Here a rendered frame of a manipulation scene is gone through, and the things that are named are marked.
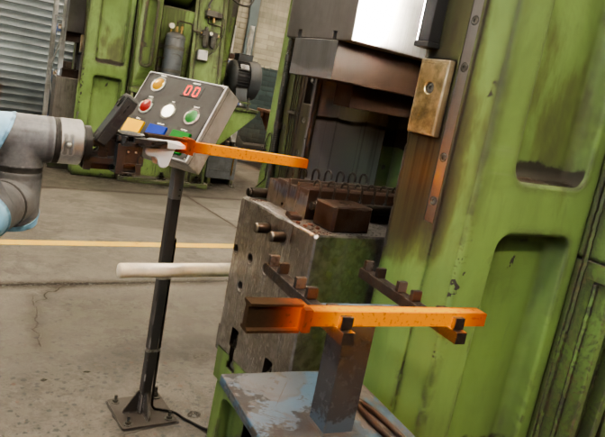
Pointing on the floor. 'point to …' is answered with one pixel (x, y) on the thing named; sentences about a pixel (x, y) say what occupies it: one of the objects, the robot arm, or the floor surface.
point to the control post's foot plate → (130, 420)
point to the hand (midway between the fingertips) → (178, 142)
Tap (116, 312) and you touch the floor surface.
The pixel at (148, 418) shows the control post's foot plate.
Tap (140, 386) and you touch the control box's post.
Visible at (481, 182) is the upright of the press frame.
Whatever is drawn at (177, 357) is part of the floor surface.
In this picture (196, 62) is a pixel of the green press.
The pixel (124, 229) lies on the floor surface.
